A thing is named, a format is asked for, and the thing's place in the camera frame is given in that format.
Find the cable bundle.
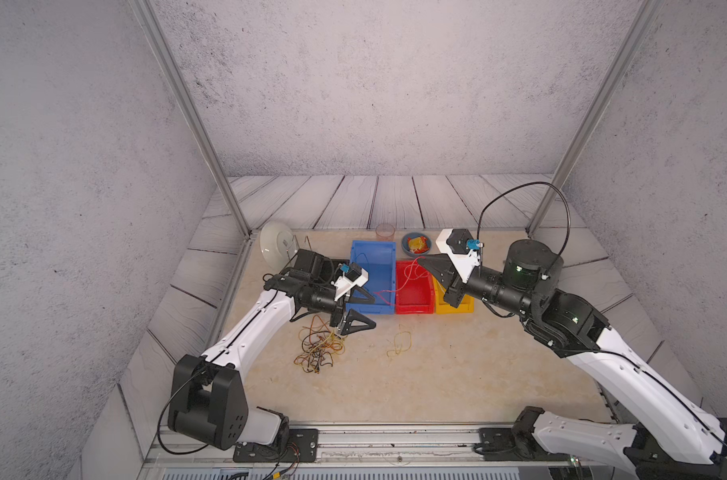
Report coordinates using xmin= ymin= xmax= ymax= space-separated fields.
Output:
xmin=292 ymin=314 xmax=347 ymax=374

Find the yellow cable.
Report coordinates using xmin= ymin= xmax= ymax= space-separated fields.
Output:
xmin=385 ymin=326 xmax=413 ymax=361

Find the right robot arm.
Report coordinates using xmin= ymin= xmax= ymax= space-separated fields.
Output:
xmin=418 ymin=229 xmax=727 ymax=479

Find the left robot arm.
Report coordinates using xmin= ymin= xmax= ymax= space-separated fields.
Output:
xmin=158 ymin=249 xmax=375 ymax=461

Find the yellow storage bin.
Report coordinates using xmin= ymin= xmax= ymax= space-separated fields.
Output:
xmin=431 ymin=278 xmax=475 ymax=315

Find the red yellow snack packet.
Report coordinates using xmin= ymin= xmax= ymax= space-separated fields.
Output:
xmin=407 ymin=235 xmax=431 ymax=256

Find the blue bowl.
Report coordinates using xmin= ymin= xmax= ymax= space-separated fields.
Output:
xmin=401 ymin=232 xmax=433 ymax=258

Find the red storage bin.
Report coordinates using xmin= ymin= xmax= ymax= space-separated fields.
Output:
xmin=395 ymin=260 xmax=435 ymax=315

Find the blue storage bin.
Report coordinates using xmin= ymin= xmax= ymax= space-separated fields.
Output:
xmin=350 ymin=240 xmax=397 ymax=316

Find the black storage bin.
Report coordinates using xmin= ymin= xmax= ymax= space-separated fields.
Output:
xmin=322 ymin=258 xmax=349 ymax=278

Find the pink plastic cup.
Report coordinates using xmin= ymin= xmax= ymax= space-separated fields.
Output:
xmin=375 ymin=223 xmax=395 ymax=242

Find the white plate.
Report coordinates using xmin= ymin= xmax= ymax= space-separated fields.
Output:
xmin=259 ymin=221 xmax=299 ymax=272

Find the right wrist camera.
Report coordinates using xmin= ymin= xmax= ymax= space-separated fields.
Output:
xmin=435 ymin=228 xmax=483 ymax=283

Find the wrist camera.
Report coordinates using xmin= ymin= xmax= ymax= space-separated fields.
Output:
xmin=333 ymin=263 xmax=369 ymax=301
xmin=435 ymin=228 xmax=483 ymax=283

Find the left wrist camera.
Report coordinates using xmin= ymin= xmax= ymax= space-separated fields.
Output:
xmin=333 ymin=263 xmax=369 ymax=301

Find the aluminium front rail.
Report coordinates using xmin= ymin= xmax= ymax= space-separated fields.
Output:
xmin=139 ymin=423 xmax=631 ymax=479

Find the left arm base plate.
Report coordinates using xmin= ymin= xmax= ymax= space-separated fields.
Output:
xmin=233 ymin=427 xmax=320 ymax=464

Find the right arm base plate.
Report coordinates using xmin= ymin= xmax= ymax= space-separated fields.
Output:
xmin=473 ymin=428 xmax=569 ymax=462

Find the right aluminium frame post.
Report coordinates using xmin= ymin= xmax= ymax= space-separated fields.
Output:
xmin=526 ymin=0 xmax=661 ymax=236

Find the aluminium frame post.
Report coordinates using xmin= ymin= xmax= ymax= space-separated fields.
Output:
xmin=130 ymin=0 xmax=252 ymax=237
xmin=526 ymin=0 xmax=661 ymax=236

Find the left aluminium frame post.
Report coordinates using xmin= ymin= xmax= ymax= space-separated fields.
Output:
xmin=130 ymin=0 xmax=252 ymax=237

